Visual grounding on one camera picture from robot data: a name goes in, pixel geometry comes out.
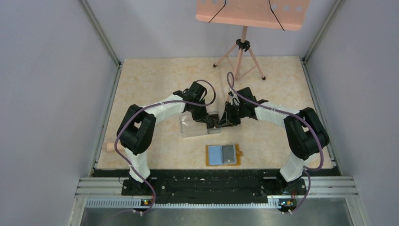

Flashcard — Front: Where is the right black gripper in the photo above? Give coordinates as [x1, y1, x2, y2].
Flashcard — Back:
[218, 102, 246, 128]

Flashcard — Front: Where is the clear plastic card box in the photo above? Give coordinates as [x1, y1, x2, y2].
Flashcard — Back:
[179, 111, 222, 138]

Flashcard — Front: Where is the orange leather card holder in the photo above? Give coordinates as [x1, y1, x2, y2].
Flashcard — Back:
[205, 144, 243, 167]

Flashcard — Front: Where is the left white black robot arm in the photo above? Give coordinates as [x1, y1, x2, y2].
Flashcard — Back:
[114, 80, 219, 195]

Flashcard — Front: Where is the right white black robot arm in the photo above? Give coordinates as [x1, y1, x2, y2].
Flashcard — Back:
[218, 87, 330, 194]

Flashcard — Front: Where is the pink music stand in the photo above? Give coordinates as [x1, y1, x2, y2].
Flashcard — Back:
[195, 0, 310, 80]

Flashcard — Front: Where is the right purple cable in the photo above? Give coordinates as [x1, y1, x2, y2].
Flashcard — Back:
[226, 72, 325, 214]

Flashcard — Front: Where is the purple cable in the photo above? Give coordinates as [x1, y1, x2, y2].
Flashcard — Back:
[114, 79, 217, 216]
[226, 72, 325, 214]

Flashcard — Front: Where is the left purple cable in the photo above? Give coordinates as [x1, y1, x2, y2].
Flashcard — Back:
[114, 79, 217, 216]

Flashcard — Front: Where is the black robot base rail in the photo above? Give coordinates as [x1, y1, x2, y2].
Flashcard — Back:
[92, 168, 340, 205]

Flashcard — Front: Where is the wooden handle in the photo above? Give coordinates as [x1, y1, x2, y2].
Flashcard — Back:
[105, 142, 115, 152]

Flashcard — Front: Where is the white slotted cable duct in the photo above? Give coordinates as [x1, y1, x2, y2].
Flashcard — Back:
[86, 198, 282, 209]

